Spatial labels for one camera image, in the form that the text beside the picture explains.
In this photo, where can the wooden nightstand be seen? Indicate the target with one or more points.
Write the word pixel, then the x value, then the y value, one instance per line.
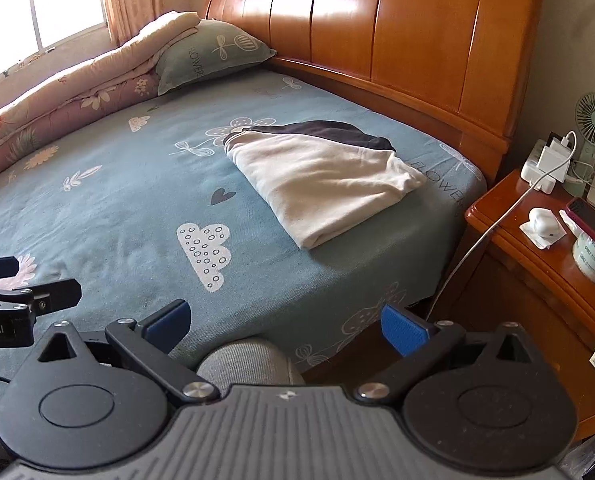
pixel 527 300

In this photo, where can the white printed cup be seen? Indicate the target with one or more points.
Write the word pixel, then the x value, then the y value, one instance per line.
pixel 592 262

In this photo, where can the wooden headboard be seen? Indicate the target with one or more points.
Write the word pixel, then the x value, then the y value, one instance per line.
pixel 402 25

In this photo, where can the white socket strip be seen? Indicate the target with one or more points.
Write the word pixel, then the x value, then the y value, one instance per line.
pixel 532 172

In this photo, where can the window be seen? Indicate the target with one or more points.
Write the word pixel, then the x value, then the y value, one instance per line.
pixel 27 15

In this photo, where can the person's grey trouser leg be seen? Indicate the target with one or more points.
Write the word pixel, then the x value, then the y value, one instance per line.
pixel 247 365

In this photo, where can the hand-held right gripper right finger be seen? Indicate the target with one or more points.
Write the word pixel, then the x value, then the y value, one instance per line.
pixel 402 329

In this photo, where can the folded floral quilt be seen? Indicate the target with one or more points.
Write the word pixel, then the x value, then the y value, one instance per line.
pixel 52 110

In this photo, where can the white tissue sheet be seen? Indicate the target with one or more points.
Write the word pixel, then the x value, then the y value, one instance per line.
pixel 540 241

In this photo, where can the blue patterned bed sheet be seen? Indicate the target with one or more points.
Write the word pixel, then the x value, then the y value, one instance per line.
pixel 127 210

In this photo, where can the phone in red case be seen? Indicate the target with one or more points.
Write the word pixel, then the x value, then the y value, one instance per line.
pixel 590 220

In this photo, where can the white earbuds case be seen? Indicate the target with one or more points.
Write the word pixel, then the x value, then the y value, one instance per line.
pixel 545 222

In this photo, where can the white charger block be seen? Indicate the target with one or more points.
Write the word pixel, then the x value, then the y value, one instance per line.
pixel 555 160

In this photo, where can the green printed pillow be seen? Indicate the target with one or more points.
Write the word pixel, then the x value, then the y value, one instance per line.
pixel 212 55

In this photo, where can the cream shirt with dark sleeves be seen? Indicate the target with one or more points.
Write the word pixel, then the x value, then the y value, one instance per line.
pixel 317 185

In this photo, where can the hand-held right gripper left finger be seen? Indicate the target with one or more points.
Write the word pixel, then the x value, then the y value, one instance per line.
pixel 170 322

